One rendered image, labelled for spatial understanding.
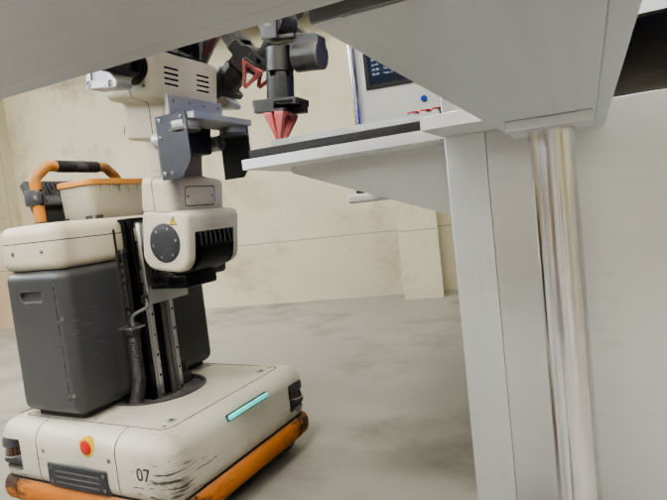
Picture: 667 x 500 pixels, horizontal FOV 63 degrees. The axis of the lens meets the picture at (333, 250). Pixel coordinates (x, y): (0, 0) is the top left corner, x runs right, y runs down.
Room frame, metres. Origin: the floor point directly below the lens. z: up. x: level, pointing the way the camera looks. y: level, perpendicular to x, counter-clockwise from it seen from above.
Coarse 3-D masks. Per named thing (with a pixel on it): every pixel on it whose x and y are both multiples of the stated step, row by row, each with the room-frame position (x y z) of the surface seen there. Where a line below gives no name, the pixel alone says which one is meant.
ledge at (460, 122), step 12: (420, 120) 0.77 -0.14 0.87; (432, 120) 0.76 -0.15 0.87; (444, 120) 0.76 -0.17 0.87; (456, 120) 0.75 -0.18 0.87; (468, 120) 0.74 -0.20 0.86; (480, 120) 0.73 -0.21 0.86; (432, 132) 0.80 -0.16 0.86; (444, 132) 0.82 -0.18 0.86; (456, 132) 0.83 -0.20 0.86; (468, 132) 0.85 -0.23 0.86
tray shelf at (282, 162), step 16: (352, 144) 0.98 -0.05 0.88; (368, 144) 0.96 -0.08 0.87; (384, 144) 0.95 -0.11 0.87; (400, 144) 0.94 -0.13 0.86; (416, 144) 0.95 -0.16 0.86; (432, 144) 0.98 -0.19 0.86; (256, 160) 1.06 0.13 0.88; (272, 160) 1.05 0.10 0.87; (288, 160) 1.03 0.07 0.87; (304, 160) 1.02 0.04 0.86; (320, 160) 1.04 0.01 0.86
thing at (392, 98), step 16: (368, 64) 1.98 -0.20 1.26; (368, 80) 1.99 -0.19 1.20; (384, 80) 1.97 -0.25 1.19; (400, 80) 1.95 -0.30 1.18; (368, 96) 1.99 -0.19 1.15; (384, 96) 1.98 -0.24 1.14; (400, 96) 1.96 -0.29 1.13; (416, 96) 1.94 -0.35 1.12; (432, 96) 1.92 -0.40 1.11; (368, 112) 1.99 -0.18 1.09; (384, 112) 1.98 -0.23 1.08; (400, 112) 1.96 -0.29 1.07
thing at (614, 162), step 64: (640, 128) 0.77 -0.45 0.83; (512, 192) 0.85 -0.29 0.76; (640, 192) 0.78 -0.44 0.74; (512, 256) 0.85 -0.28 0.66; (640, 256) 0.78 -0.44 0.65; (512, 320) 0.86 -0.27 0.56; (640, 320) 0.78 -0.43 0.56; (512, 384) 0.86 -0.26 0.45; (640, 384) 0.78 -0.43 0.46; (640, 448) 0.79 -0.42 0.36
